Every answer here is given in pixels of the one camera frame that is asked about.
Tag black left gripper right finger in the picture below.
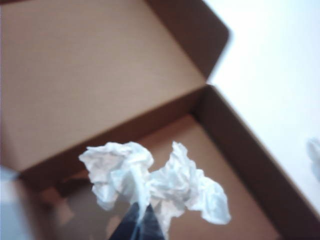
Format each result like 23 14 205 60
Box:
142 202 166 240

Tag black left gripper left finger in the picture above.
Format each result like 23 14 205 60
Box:
107 201 141 240

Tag brown cardboard box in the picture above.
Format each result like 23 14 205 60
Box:
0 0 320 240

